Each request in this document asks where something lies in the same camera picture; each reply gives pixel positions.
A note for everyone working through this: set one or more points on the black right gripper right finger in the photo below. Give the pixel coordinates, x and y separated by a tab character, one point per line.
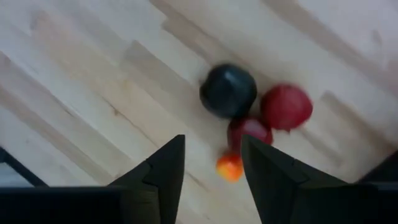
280	193

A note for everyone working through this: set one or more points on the small orange fruit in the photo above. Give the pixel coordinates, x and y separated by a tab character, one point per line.
229	167

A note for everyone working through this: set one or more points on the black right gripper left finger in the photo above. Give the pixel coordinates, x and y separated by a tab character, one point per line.
161	193

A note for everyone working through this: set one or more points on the large dark purple fruit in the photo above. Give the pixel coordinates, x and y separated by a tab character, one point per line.
228	91

